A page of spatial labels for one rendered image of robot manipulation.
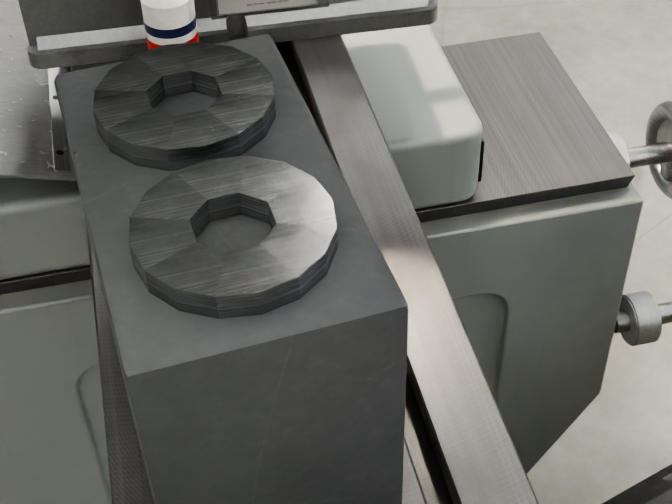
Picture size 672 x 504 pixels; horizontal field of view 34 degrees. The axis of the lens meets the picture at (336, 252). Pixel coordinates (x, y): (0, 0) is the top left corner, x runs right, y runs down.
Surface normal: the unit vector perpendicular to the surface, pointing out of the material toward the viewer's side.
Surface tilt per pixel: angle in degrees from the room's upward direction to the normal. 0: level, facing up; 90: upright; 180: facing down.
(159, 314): 0
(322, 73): 0
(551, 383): 90
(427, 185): 90
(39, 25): 90
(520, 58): 0
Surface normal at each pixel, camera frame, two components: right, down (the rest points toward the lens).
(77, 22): 0.17, 0.68
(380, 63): -0.02, -0.72
